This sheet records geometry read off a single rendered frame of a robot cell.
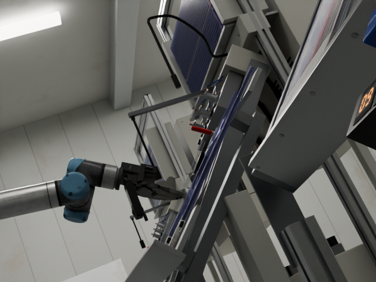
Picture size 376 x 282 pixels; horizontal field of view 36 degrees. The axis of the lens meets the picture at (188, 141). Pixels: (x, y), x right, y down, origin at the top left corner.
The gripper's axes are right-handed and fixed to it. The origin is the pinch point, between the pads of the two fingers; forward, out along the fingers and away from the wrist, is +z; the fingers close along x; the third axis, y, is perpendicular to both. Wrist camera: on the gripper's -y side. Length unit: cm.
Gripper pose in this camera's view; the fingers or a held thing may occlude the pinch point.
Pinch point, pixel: (179, 197)
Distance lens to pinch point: 181.3
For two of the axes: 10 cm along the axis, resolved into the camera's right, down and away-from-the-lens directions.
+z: 9.7, 2.1, 0.9
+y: 1.4, -8.8, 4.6
